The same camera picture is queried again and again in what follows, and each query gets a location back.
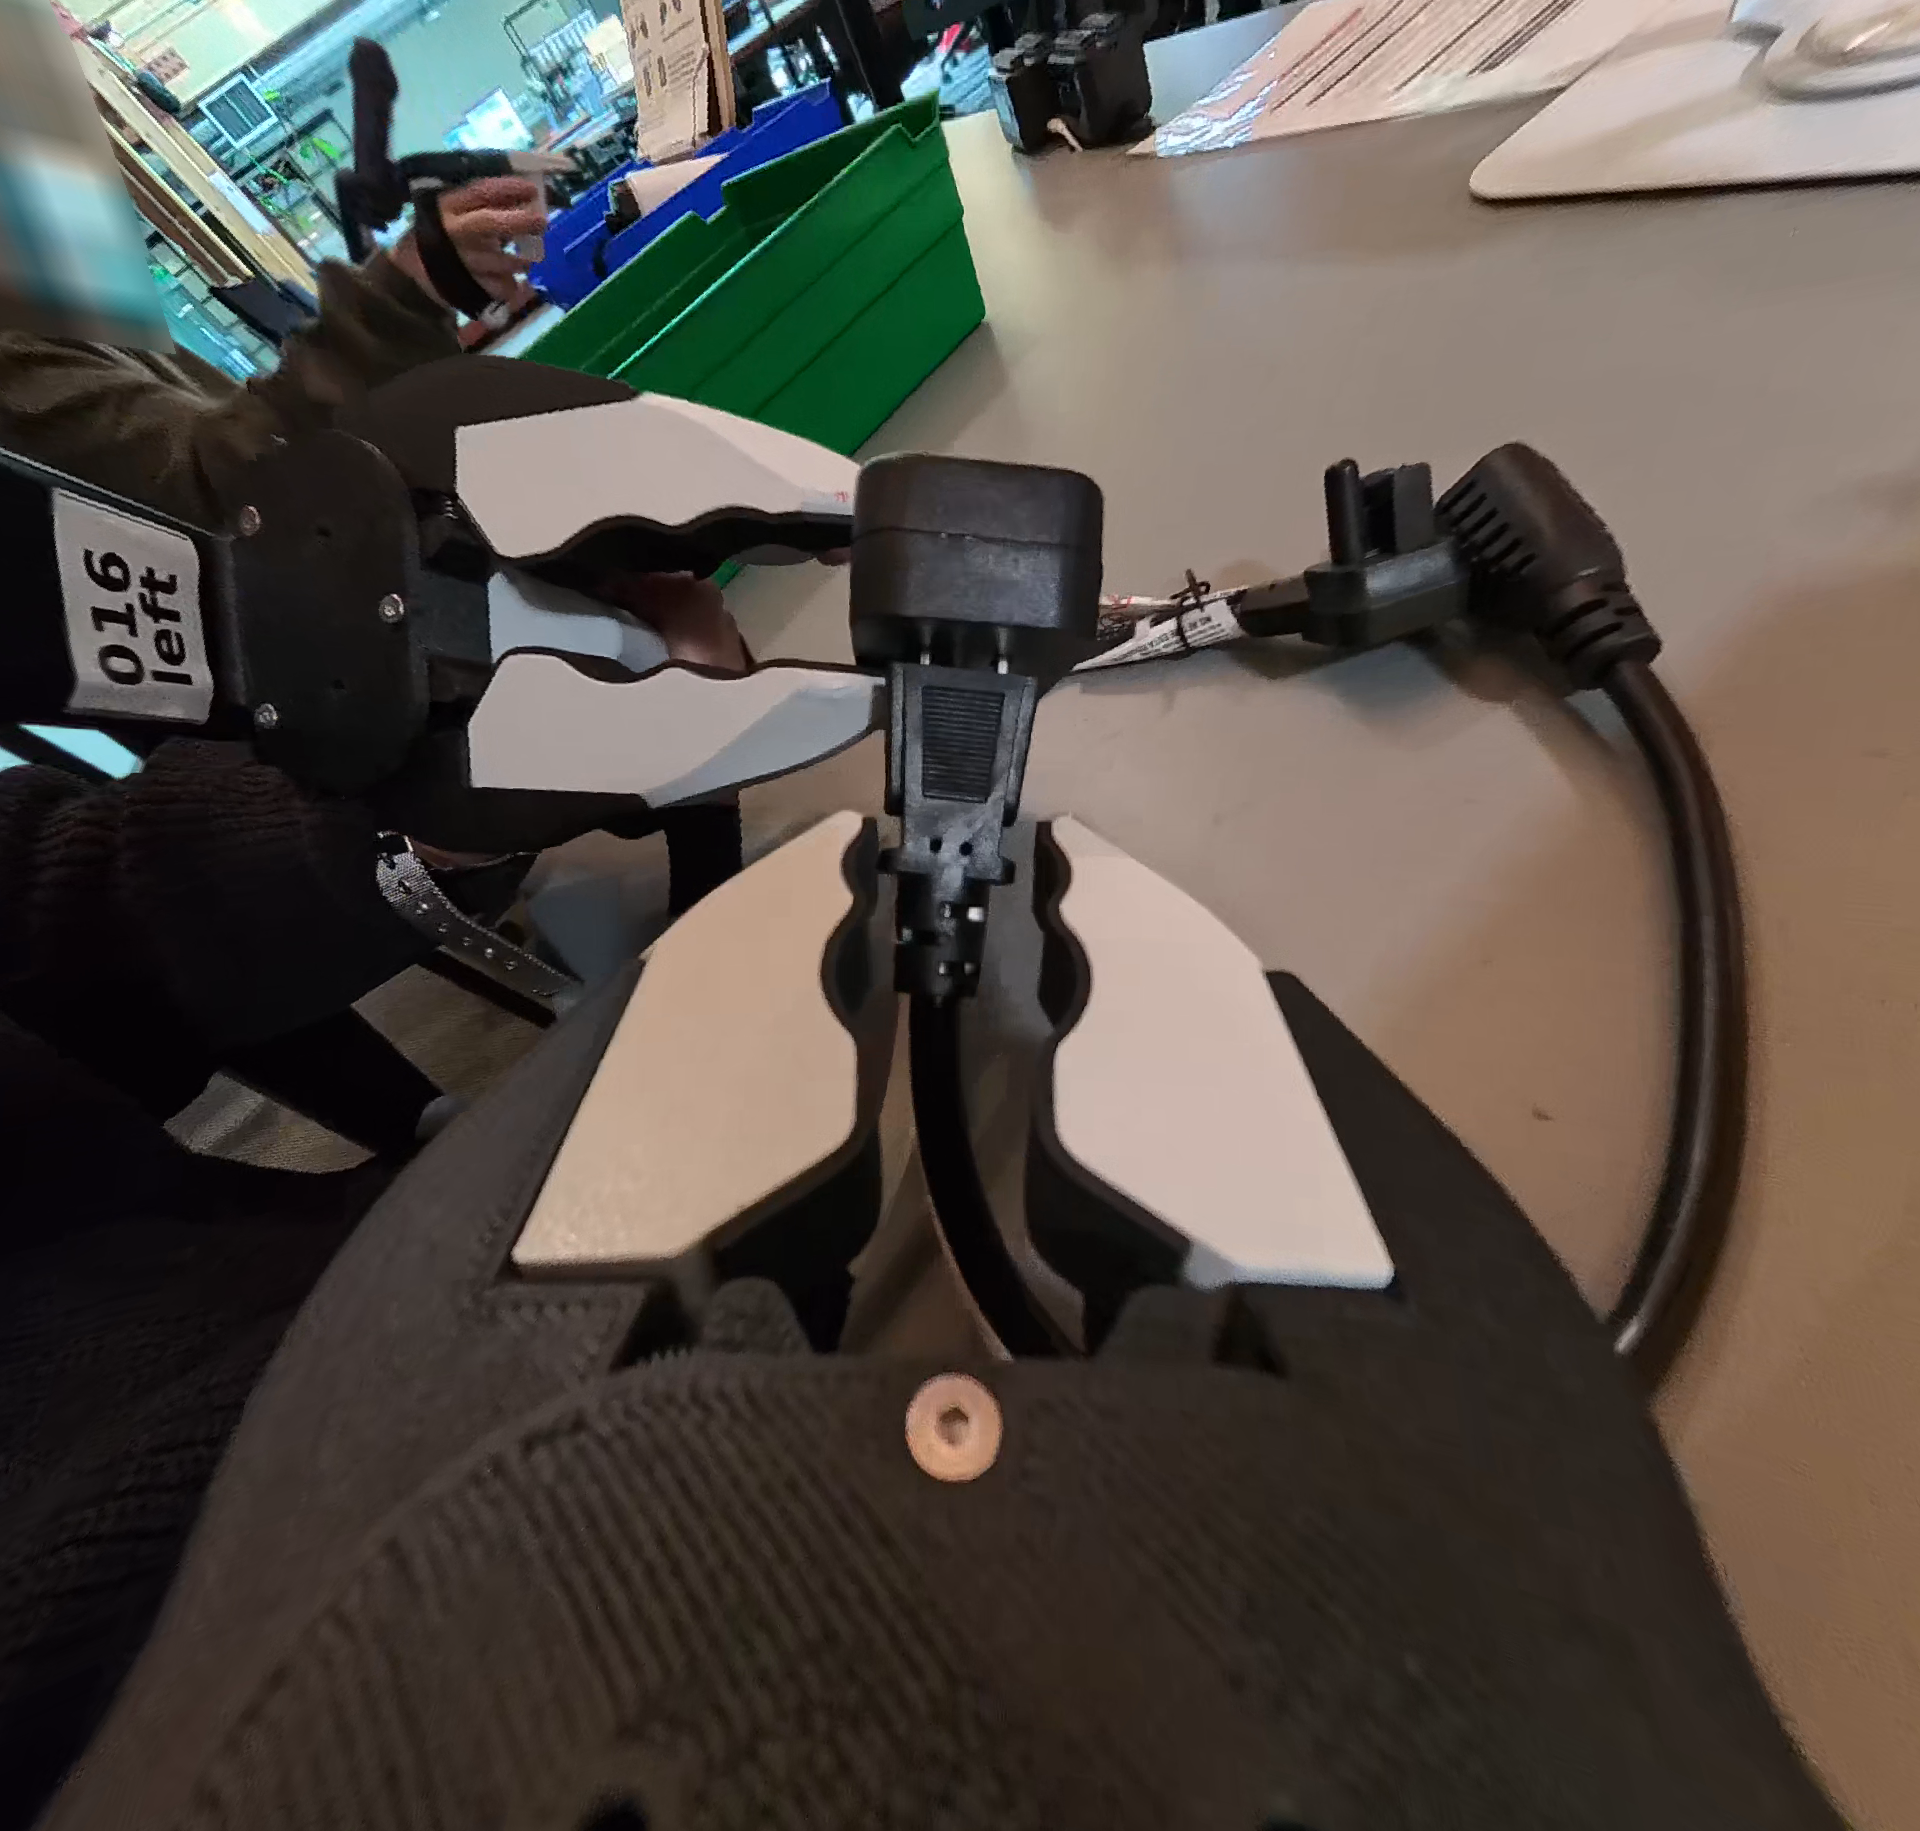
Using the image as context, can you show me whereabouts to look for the green plastic bin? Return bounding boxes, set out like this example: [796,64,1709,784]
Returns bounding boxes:
[510,93,987,461]

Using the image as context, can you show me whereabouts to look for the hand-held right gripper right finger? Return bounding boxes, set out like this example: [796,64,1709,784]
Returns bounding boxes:
[1035,812,1397,1290]

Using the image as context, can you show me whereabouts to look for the instruction sign stand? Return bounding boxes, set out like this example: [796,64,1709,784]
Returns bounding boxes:
[1470,0,1920,201]

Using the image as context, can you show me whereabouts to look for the black braided cable flat plug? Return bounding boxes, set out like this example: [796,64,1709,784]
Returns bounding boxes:
[1073,457,1478,676]

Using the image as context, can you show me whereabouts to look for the grey perforated strap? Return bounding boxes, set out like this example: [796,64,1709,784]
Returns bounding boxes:
[372,829,586,999]

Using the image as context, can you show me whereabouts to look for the black power cord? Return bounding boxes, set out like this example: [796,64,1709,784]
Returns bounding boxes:
[871,444,1756,1364]

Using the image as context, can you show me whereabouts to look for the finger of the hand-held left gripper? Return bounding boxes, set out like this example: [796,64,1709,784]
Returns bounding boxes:
[466,573,893,812]
[449,390,864,585]

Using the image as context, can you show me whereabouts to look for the white paper roll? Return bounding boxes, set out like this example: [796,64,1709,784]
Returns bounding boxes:
[609,155,736,233]

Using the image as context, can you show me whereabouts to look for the printed instruction sheet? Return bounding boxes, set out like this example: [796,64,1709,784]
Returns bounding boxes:
[1128,0,1717,163]

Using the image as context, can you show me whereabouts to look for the blue plastic bin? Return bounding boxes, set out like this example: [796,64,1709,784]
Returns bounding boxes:
[526,80,841,316]

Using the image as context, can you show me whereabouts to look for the grey desk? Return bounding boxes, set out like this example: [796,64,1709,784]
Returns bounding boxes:
[449,0,1920,1831]

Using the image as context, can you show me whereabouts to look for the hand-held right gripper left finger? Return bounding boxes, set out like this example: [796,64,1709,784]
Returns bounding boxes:
[510,808,887,1286]

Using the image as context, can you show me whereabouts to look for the cardboard instruction board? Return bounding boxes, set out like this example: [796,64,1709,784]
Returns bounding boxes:
[609,0,739,164]

